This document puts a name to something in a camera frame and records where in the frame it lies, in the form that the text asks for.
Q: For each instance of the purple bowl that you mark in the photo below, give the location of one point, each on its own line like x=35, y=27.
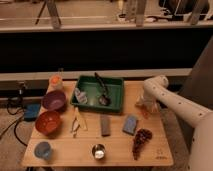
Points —
x=54, y=100

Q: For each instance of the small metal cup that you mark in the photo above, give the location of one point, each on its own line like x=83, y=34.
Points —
x=98, y=151

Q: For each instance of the blue sponge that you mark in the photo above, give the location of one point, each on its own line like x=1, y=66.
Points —
x=130, y=125

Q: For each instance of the red bowl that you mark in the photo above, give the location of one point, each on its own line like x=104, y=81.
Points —
x=48, y=122

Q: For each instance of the blue box on floor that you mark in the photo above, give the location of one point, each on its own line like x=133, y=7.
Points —
x=31, y=112

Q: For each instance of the wooden tongs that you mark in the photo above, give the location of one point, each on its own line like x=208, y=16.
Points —
x=78, y=122

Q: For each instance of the clear plastic packet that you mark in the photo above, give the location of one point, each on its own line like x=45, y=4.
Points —
x=80, y=96

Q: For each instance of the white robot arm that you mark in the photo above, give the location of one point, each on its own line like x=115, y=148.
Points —
x=197, y=116

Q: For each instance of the black ladle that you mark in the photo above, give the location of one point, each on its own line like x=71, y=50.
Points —
x=103, y=99

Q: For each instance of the dark grape bunch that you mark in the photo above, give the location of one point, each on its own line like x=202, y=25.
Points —
x=141, y=138

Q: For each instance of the blue cup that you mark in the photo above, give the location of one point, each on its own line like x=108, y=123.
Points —
x=43, y=150

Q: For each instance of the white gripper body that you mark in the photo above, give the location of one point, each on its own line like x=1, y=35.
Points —
x=148, y=103

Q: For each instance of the grey rectangular block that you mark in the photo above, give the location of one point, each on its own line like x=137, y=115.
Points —
x=105, y=125

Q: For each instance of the green plastic tray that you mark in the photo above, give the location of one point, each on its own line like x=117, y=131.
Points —
x=93, y=90

